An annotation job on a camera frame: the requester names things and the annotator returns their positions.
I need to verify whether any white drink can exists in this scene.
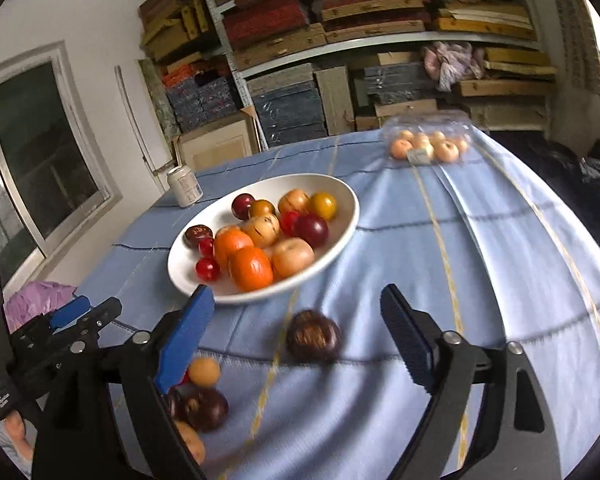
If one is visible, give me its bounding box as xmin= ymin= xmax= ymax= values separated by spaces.
xmin=166 ymin=164 xmax=204 ymax=208

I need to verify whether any beige patterned curtain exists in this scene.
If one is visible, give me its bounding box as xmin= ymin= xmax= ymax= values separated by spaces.
xmin=542 ymin=0 xmax=600 ymax=101

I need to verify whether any white wall conduit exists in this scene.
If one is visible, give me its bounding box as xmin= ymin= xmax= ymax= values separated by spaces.
xmin=115 ymin=62 xmax=173 ymax=176

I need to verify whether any person's left forearm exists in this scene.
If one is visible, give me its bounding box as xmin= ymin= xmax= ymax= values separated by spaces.
xmin=0 ymin=417 xmax=33 ymax=478

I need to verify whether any person's left hand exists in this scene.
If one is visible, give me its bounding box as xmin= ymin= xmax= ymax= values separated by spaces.
xmin=2 ymin=407 xmax=37 ymax=462

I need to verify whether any white framed window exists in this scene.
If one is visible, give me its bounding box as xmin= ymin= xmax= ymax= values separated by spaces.
xmin=0 ymin=42 xmax=116 ymax=286

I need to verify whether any dark jacket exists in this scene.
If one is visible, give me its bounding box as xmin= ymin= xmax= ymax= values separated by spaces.
xmin=490 ymin=130 xmax=600 ymax=273

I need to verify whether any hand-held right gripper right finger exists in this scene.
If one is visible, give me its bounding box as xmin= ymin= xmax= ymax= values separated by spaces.
xmin=380 ymin=283 xmax=563 ymax=480

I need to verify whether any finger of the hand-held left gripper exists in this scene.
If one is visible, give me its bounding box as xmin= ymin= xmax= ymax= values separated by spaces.
xmin=40 ymin=297 xmax=123 ymax=366
xmin=15 ymin=296 xmax=92 ymax=346

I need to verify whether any small orange mandarin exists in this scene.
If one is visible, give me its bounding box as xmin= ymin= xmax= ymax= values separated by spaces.
xmin=213 ymin=226 xmax=255 ymax=267

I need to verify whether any white oval plate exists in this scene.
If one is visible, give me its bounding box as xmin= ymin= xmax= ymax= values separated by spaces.
xmin=167 ymin=173 xmax=361 ymax=306

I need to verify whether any purple plastic bag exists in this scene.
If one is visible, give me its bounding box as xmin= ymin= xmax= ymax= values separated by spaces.
xmin=4 ymin=281 xmax=78 ymax=333

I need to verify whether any green patterned panel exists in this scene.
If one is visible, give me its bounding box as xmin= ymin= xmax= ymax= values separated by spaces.
xmin=139 ymin=57 xmax=181 ymax=141

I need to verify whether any small yellow tomato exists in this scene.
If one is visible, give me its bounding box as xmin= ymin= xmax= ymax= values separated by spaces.
xmin=187 ymin=357 xmax=222 ymax=388

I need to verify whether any large orange mandarin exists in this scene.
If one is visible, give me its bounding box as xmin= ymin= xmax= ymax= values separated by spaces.
xmin=228 ymin=246 xmax=274 ymax=293

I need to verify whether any clear plastic clamshell box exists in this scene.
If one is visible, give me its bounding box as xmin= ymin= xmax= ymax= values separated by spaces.
xmin=384 ymin=110 xmax=486 ymax=166

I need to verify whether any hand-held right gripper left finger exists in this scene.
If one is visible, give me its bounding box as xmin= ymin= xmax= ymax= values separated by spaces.
xmin=35 ymin=284 xmax=216 ymax=480

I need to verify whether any cardboard box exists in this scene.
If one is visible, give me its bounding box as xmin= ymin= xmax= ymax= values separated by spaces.
xmin=172 ymin=105 xmax=263 ymax=173

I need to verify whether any shelf of stacked boxes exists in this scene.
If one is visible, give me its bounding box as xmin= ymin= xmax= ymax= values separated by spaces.
xmin=139 ymin=0 xmax=558 ymax=146

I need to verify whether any dark red plum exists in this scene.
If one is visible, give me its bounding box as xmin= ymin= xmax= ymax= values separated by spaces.
xmin=293 ymin=213 xmax=330 ymax=249

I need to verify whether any pink cloth bundle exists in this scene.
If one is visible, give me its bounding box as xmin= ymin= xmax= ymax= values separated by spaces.
xmin=422 ymin=41 xmax=486 ymax=92

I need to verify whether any white metal shelf rack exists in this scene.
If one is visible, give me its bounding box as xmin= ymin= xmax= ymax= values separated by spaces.
xmin=195 ymin=0 xmax=556 ymax=151

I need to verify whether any blue checked tablecloth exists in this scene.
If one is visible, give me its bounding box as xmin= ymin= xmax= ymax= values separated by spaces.
xmin=65 ymin=127 xmax=600 ymax=480

